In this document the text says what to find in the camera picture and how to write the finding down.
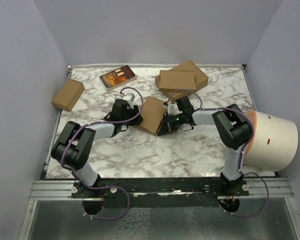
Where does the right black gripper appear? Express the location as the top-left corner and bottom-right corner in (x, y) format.
(157, 112), (185, 136)

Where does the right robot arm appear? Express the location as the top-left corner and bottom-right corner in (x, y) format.
(158, 96), (255, 196)

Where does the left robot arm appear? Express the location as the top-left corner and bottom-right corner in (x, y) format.
(50, 95), (143, 198)

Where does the small closed cardboard box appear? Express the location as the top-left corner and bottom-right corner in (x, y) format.
(51, 79), (85, 112)

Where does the dark orange book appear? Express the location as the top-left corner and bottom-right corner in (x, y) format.
(99, 65), (137, 91)

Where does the white cylinder drum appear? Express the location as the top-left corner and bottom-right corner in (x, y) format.
(243, 110), (298, 172)

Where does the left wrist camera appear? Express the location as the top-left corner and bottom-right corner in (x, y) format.
(122, 93), (136, 110)

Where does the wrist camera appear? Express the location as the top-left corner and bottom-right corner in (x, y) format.
(122, 93), (136, 110)
(163, 100), (175, 115)

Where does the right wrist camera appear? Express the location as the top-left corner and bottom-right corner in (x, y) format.
(163, 100), (175, 115)

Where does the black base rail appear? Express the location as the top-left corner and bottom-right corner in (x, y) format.
(71, 177), (249, 209)

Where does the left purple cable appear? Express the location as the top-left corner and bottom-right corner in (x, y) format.
(60, 87), (144, 221)

